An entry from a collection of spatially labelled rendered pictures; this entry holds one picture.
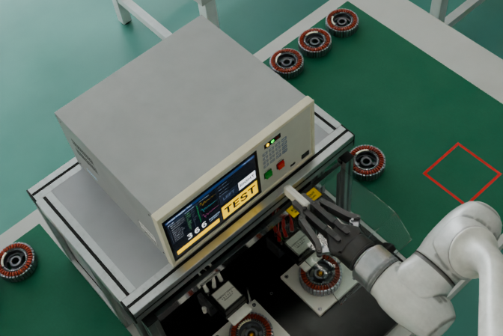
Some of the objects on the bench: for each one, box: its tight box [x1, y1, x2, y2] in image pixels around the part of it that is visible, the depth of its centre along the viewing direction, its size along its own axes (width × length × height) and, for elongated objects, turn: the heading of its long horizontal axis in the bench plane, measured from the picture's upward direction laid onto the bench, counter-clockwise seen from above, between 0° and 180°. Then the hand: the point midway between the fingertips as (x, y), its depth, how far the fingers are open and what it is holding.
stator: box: [229, 312, 274, 336], centre depth 182 cm, size 11×11×4 cm
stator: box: [350, 144, 385, 181], centre depth 213 cm, size 11×11×4 cm
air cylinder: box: [197, 293, 218, 317], centre depth 189 cm, size 5×8×6 cm
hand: (296, 198), depth 160 cm, fingers closed
